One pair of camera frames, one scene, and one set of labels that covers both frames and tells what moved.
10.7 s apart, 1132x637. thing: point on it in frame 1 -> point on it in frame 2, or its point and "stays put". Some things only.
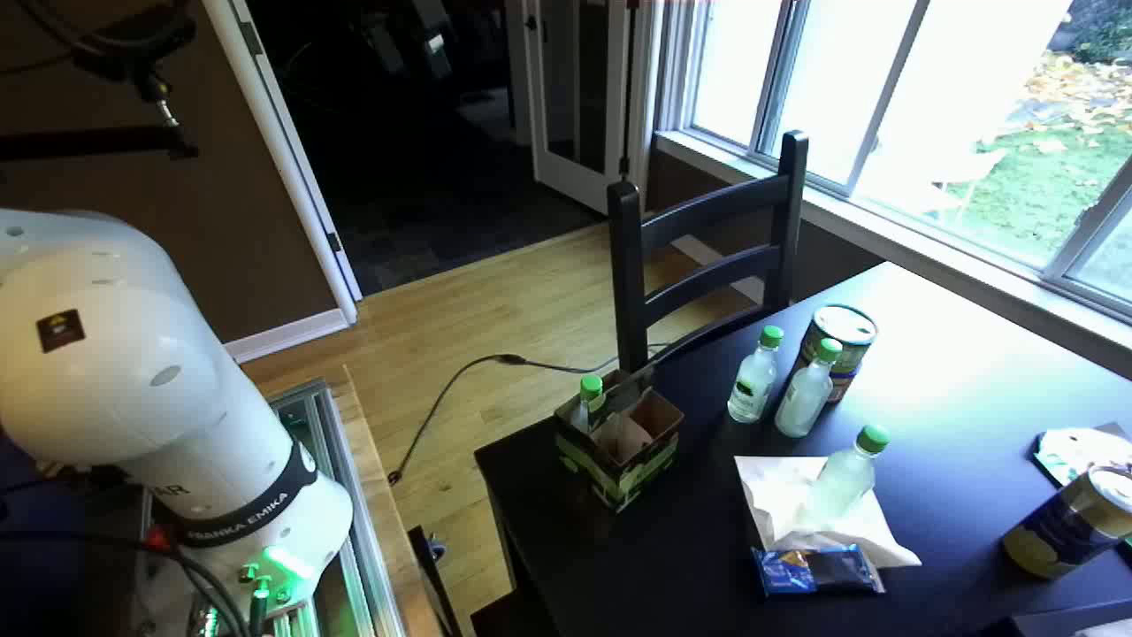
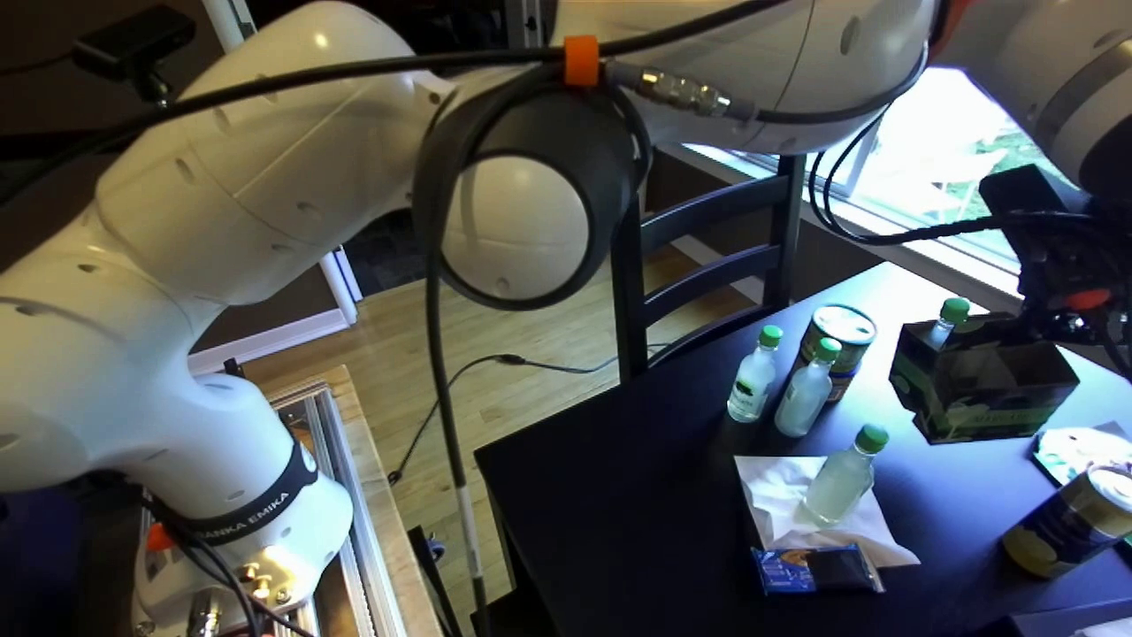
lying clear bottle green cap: [842, 484] stays put
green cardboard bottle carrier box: [621, 444] -> [993, 379]
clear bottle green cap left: [755, 379] stays put
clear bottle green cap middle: [809, 392] stays put
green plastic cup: [592, 412] -> [952, 319]
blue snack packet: [816, 571] stays put
